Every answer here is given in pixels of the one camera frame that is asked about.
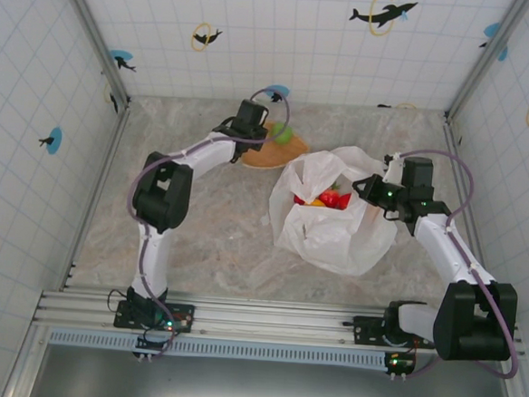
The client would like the small controller board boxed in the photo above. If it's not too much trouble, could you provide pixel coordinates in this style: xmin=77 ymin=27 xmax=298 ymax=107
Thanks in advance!
xmin=381 ymin=350 xmax=418 ymax=382
xmin=132 ymin=332 xmax=177 ymax=364

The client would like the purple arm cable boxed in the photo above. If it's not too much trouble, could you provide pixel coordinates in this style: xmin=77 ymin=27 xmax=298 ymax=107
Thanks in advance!
xmin=376 ymin=145 xmax=529 ymax=389
xmin=118 ymin=75 xmax=293 ymax=369

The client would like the wooden heart-shaped bowl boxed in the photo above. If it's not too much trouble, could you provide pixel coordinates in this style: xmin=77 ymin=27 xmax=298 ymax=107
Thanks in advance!
xmin=240 ymin=120 xmax=313 ymax=173

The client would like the aluminium corner post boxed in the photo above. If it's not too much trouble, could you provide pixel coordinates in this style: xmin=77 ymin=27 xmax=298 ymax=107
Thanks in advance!
xmin=43 ymin=0 xmax=139 ymax=111
xmin=444 ymin=0 xmax=529 ymax=130

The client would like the white plastic bag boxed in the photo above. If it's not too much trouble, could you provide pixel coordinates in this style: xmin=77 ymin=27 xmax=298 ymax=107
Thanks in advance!
xmin=263 ymin=139 xmax=404 ymax=280

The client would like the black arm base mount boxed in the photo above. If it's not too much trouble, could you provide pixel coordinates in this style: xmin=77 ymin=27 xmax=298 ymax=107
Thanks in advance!
xmin=112 ymin=297 xmax=197 ymax=336
xmin=351 ymin=313 xmax=438 ymax=353

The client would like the white slotted cable duct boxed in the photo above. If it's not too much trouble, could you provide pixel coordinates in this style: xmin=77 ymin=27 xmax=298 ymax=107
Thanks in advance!
xmin=47 ymin=327 xmax=394 ymax=370

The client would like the aluminium side rail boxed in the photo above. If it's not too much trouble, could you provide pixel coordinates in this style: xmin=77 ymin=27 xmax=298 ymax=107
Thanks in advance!
xmin=427 ymin=111 xmax=529 ymax=350
xmin=60 ymin=98 xmax=134 ymax=295

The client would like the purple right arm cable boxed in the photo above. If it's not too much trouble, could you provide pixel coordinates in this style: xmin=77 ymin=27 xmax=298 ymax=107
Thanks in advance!
xmin=376 ymin=145 xmax=529 ymax=389

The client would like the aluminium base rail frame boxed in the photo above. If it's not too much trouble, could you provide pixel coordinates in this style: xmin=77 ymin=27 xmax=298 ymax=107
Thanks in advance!
xmin=32 ymin=282 xmax=529 ymax=363

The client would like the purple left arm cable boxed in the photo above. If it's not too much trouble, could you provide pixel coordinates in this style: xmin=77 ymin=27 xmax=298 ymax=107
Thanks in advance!
xmin=118 ymin=75 xmax=293 ymax=369

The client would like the green apple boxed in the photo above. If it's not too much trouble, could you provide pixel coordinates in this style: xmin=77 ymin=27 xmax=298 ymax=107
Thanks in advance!
xmin=273 ymin=123 xmax=294 ymax=147

